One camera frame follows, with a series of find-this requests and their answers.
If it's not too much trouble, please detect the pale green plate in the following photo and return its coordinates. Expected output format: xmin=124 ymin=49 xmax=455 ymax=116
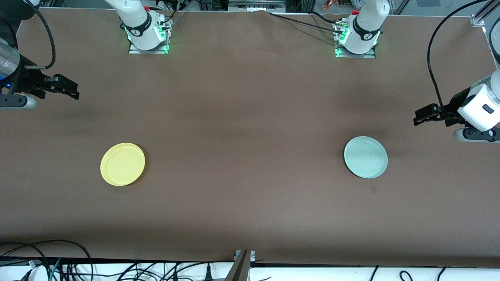
xmin=343 ymin=136 xmax=388 ymax=179

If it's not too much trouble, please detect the yellow plate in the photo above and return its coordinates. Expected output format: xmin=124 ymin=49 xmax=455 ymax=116
xmin=100 ymin=142 xmax=146 ymax=187

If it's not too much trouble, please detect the white lower shelf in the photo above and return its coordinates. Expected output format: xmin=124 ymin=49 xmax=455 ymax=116
xmin=0 ymin=261 xmax=500 ymax=281

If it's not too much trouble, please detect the grey power strip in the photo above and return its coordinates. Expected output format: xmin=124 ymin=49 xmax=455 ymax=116
xmin=228 ymin=0 xmax=286 ymax=12

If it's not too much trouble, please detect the aluminium profile bar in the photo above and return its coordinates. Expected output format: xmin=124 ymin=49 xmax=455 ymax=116
xmin=225 ymin=250 xmax=256 ymax=281

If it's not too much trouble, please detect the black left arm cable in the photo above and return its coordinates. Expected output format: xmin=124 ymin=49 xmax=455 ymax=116
xmin=427 ymin=0 xmax=500 ymax=114

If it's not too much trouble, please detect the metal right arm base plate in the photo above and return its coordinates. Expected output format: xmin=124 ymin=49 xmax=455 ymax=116
xmin=128 ymin=18 xmax=170 ymax=55

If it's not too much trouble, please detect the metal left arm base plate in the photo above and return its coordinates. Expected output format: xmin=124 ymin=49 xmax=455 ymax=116
xmin=333 ymin=21 xmax=377 ymax=59

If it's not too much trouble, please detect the aluminium frame corner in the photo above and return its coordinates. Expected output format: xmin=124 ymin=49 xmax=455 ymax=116
xmin=470 ymin=0 xmax=500 ymax=27

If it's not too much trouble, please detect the black looped cable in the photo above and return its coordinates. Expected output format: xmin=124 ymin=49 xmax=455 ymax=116
xmin=0 ymin=239 xmax=93 ymax=281

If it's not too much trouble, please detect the green cable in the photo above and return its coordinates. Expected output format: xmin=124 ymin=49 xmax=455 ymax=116
xmin=49 ymin=258 xmax=63 ymax=281

